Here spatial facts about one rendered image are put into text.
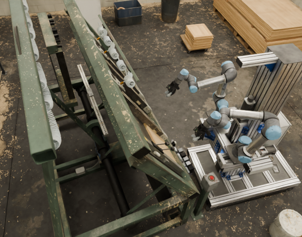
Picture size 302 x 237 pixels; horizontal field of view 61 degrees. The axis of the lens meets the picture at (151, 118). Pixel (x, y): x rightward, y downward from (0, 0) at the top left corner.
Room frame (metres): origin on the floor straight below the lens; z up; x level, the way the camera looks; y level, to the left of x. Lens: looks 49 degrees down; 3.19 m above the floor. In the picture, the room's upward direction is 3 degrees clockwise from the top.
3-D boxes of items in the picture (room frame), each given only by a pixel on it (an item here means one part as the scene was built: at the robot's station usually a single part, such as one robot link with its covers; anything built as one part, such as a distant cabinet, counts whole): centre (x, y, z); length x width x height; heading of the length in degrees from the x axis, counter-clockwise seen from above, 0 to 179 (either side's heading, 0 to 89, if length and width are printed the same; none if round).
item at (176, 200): (1.81, 0.59, 0.41); 2.20 x 1.38 x 0.83; 25
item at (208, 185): (1.24, -0.63, 0.84); 0.12 x 0.12 x 0.18; 25
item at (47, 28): (2.40, 1.10, 1.38); 0.70 x 0.15 x 0.85; 25
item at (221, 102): (1.96, -0.77, 1.20); 0.13 x 0.12 x 0.14; 7
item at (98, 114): (2.23, 0.75, 1.00); 1.30 x 0.05 x 0.04; 25
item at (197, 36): (5.02, -0.88, 0.20); 0.61 x 0.53 x 0.40; 17
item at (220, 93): (2.09, -0.75, 1.41); 0.15 x 0.12 x 0.55; 7
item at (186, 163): (1.60, -0.38, 0.69); 0.50 x 0.14 x 0.24; 25
